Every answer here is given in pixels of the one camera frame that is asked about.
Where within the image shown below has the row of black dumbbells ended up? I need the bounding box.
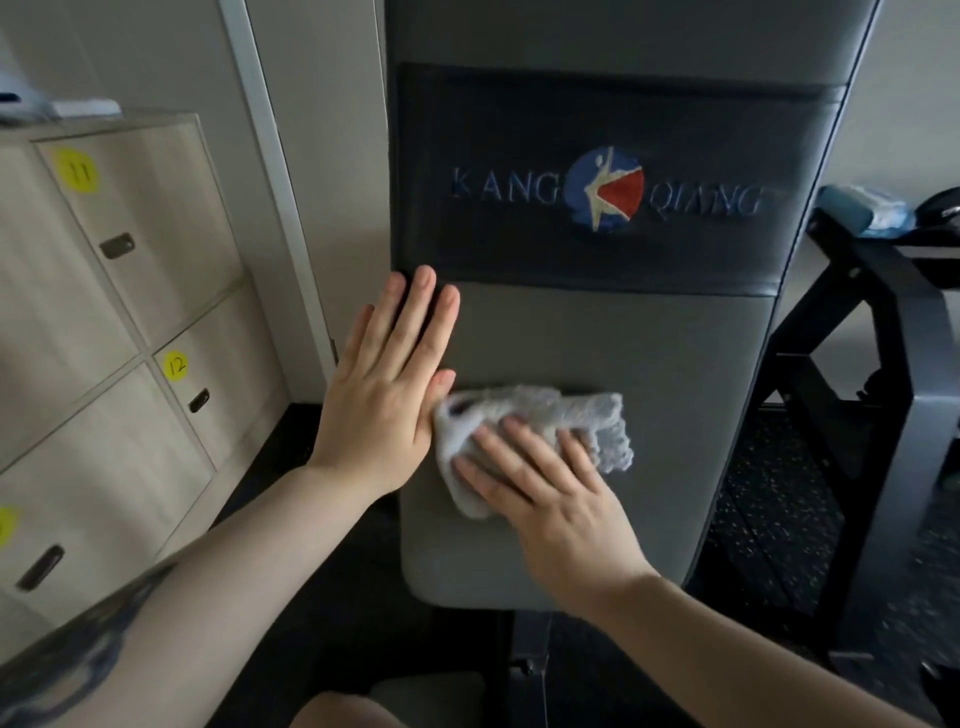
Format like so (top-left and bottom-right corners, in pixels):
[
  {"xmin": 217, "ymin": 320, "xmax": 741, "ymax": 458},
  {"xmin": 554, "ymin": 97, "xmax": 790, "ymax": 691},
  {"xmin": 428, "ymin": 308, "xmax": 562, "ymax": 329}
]
[{"xmin": 911, "ymin": 185, "xmax": 960, "ymax": 249}]

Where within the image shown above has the white door frame strip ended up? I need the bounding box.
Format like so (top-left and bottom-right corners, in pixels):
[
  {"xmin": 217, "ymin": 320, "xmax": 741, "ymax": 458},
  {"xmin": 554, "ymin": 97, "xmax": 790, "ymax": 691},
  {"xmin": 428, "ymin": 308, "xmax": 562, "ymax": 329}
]
[{"xmin": 217, "ymin": 0, "xmax": 337, "ymax": 384}]

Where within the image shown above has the black dumbbell rack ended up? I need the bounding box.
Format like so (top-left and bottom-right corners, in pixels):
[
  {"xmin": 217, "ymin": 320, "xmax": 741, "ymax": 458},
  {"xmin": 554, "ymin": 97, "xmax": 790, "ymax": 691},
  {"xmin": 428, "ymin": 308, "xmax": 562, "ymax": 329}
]
[{"xmin": 749, "ymin": 206, "xmax": 960, "ymax": 661}]

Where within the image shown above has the grey microfibre cloth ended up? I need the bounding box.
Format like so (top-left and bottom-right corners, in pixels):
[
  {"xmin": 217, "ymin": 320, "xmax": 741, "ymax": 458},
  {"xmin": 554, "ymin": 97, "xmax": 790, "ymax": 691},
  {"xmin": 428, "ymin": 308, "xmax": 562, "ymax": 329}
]
[{"xmin": 433, "ymin": 384, "xmax": 635, "ymax": 520}]

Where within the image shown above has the person's right hand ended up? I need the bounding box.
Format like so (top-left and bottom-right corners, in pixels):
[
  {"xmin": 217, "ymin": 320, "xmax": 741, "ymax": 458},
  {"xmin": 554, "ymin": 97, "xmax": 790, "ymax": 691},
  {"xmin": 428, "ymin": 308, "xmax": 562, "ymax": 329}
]
[{"xmin": 453, "ymin": 416, "xmax": 661, "ymax": 620}]

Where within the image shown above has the grey backrest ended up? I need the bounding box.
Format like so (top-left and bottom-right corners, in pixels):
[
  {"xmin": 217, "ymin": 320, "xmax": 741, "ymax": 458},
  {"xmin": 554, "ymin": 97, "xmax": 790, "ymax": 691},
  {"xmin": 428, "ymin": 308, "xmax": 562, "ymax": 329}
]
[{"xmin": 384, "ymin": 0, "xmax": 880, "ymax": 613}]

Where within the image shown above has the person's right leg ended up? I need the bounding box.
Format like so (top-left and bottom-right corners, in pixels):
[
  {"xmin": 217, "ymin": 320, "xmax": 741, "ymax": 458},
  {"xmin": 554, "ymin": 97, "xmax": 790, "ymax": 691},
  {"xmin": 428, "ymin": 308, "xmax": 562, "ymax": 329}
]
[{"xmin": 288, "ymin": 691, "xmax": 406, "ymax": 728}]

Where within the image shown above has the person's left hand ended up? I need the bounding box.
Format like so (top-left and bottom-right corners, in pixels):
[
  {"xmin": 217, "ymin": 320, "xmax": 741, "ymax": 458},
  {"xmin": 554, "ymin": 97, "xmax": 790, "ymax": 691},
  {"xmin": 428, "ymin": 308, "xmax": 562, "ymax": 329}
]
[{"xmin": 307, "ymin": 263, "xmax": 463, "ymax": 500}]

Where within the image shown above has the blue wet wipes pack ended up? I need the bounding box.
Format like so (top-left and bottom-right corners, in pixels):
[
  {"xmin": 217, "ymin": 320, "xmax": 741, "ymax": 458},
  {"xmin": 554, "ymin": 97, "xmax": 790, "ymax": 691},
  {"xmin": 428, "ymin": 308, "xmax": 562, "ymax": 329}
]
[{"xmin": 815, "ymin": 183, "xmax": 918, "ymax": 240}]

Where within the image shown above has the white rounded device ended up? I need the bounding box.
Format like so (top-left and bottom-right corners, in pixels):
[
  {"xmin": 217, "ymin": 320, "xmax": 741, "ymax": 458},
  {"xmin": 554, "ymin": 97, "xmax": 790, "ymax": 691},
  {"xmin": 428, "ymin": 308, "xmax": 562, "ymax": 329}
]
[{"xmin": 0, "ymin": 71, "xmax": 54, "ymax": 125}]

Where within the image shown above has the light grey seat base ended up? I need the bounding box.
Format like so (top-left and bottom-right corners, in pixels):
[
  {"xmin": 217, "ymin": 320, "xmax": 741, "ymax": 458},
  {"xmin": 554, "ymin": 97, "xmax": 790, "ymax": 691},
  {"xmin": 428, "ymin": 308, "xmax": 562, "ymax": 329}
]
[{"xmin": 367, "ymin": 669, "xmax": 489, "ymax": 728}]

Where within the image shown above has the person's left forearm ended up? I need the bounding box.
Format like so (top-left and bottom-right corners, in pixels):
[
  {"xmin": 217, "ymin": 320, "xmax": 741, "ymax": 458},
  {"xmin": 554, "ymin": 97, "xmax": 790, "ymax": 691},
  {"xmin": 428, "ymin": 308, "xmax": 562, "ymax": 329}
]
[{"xmin": 0, "ymin": 464, "xmax": 384, "ymax": 728}]

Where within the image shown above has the person's right forearm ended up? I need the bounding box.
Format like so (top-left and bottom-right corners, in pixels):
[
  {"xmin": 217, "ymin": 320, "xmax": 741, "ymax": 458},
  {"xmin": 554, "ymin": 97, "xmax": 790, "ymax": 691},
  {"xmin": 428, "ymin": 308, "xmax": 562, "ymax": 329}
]
[{"xmin": 588, "ymin": 573, "xmax": 931, "ymax": 728}]

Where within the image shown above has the beige locker cabinet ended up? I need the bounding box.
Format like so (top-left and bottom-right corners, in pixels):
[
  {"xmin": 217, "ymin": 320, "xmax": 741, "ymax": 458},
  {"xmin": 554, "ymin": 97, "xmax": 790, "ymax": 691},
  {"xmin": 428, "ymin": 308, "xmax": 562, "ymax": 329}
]
[{"xmin": 0, "ymin": 112, "xmax": 290, "ymax": 661}]

